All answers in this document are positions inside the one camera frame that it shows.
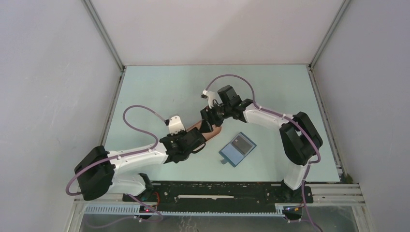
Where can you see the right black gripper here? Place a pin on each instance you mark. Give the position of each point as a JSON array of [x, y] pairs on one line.
[[209, 118]]

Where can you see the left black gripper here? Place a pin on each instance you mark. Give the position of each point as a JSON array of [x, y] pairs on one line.
[[183, 133]]

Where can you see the pink oval tray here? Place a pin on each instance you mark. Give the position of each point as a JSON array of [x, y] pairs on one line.
[[195, 131]]

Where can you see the blue card holder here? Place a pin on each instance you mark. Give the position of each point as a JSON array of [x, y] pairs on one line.
[[232, 156]]

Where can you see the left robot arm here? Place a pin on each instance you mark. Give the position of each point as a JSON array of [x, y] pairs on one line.
[[108, 172]]

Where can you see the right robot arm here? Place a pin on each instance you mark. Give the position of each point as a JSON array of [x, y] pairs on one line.
[[301, 141]]

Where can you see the left controller board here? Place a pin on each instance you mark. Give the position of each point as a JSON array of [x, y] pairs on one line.
[[146, 210]]

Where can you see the controller board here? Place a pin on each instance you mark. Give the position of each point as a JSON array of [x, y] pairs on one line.
[[146, 210], [292, 210]]

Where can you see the right controller board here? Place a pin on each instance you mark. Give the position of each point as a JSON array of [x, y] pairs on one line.
[[292, 210]]

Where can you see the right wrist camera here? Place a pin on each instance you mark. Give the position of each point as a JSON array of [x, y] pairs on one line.
[[211, 98]]

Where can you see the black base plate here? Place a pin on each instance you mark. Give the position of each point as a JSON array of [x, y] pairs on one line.
[[231, 197]]

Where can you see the aluminium front rail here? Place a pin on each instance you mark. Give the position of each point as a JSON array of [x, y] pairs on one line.
[[323, 194]]

